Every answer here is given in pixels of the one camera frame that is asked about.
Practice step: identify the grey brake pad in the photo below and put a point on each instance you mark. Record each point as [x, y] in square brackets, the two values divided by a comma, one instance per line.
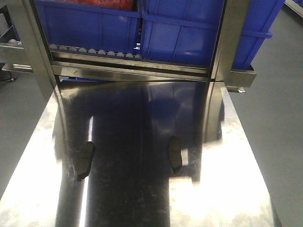
[84, 160]
[174, 154]

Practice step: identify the blue plastic bin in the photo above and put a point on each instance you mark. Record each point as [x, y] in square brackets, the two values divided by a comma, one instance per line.
[185, 30]
[90, 27]

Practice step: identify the stainless steel rack frame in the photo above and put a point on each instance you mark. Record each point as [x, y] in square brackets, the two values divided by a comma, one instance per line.
[34, 55]

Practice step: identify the right blue plastic bin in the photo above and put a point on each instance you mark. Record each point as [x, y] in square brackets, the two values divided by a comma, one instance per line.
[185, 30]

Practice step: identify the grey roller track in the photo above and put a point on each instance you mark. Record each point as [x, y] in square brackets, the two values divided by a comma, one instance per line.
[91, 51]

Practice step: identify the left blue plastic bin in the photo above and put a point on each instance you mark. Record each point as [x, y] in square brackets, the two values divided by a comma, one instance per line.
[90, 27]

